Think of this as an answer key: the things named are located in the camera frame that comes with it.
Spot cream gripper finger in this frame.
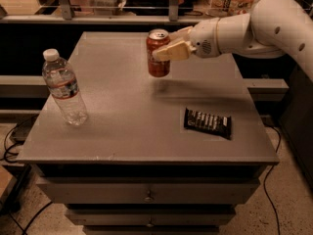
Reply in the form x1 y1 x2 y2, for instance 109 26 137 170
152 38 197 62
169 26 193 41

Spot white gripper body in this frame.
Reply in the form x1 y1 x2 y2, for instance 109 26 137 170
189 18 221 58

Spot red coke can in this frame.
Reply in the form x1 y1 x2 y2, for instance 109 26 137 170
146 28 170 77

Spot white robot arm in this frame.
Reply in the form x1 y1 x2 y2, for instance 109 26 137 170
153 0 313 79

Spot clear plastic water bottle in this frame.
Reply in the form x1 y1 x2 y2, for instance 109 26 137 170
42 49 88 126

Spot black bag behind railing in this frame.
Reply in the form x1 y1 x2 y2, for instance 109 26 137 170
123 0 196 16

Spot grey shelf ledge right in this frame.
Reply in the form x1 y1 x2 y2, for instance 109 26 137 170
244 78 289 102

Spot grey shelf ledge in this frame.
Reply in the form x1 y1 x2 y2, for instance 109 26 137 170
244 78 289 102
0 75 49 98

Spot black chocolate bar wrapper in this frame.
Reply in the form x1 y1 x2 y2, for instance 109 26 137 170
184 108 232 140

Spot grey drawer cabinet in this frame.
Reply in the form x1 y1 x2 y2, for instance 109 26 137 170
19 32 278 235

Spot metal railing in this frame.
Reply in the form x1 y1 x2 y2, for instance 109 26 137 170
0 0 313 26

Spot drawer with knob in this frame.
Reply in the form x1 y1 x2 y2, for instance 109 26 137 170
66 209 236 227
37 177 259 205

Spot grey shelf ledge left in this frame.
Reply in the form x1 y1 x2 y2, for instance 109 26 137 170
0 75 49 98

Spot top drawer with knob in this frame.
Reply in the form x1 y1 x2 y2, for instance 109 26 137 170
37 177 259 205

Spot black cables left floor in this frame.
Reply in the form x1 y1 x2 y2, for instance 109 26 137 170
2 114 40 165

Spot black cable right floor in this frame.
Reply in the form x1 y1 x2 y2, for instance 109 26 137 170
262 124 283 235

